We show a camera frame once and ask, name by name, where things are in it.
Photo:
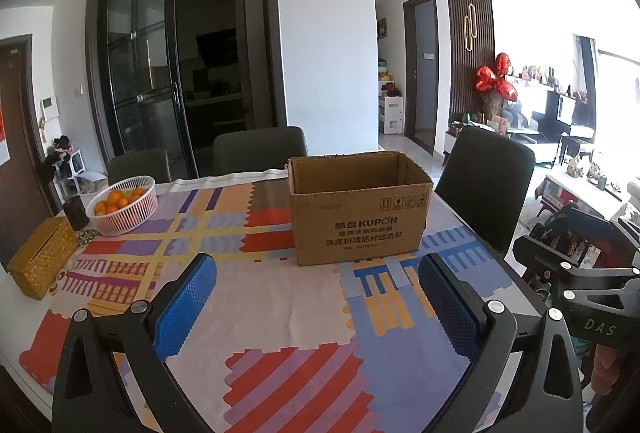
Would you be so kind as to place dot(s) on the person's right forearm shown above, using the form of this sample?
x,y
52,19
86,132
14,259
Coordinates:
x,y
610,368

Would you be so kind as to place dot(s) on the black piano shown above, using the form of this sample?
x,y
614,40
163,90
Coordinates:
x,y
567,113

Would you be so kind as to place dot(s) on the dark slatted wall panel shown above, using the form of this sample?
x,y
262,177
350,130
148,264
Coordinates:
x,y
467,53

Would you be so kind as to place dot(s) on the dark plush toy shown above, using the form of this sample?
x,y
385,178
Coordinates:
x,y
60,153

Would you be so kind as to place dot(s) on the brown entry door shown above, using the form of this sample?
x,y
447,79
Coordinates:
x,y
25,123

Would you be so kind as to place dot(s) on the dark grey dining chair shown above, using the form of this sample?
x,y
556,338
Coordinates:
x,y
140,165
485,183
260,150

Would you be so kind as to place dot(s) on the golden woven tissue box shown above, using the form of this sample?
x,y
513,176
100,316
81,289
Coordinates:
x,y
42,258

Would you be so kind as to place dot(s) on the black cylindrical container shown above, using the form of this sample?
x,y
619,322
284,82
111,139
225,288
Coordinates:
x,y
76,213

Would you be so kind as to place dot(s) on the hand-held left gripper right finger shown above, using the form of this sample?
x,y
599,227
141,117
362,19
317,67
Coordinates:
x,y
450,308

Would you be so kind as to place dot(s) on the dark glass sliding door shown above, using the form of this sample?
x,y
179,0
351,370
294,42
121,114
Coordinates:
x,y
150,63

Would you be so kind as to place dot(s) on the red paper door poster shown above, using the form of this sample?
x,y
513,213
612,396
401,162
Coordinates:
x,y
3,138

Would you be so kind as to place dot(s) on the white basket of oranges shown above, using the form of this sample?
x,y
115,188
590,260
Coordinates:
x,y
125,220

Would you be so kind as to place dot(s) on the white stool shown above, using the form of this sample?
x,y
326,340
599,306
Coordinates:
x,y
82,175

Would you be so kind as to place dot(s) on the white toy shelf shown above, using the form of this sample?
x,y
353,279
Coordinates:
x,y
392,108

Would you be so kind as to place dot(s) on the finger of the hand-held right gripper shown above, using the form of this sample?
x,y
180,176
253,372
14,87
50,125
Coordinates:
x,y
542,253

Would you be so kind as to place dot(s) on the grey room door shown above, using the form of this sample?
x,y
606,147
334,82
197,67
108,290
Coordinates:
x,y
422,73

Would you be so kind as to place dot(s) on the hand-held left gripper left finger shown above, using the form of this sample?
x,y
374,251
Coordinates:
x,y
187,300

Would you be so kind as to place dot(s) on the colourful printed bag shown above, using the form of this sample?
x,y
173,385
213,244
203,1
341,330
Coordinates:
x,y
585,233

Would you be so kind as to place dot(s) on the pile of oranges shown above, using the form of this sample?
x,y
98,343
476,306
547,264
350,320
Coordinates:
x,y
117,202

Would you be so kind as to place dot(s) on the red foil balloon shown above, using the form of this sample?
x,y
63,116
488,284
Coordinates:
x,y
495,80

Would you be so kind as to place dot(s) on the white wall intercom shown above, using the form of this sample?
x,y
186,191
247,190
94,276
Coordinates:
x,y
49,107

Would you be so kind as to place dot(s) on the brown cardboard box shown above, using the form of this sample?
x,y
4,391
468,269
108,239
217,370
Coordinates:
x,y
360,233

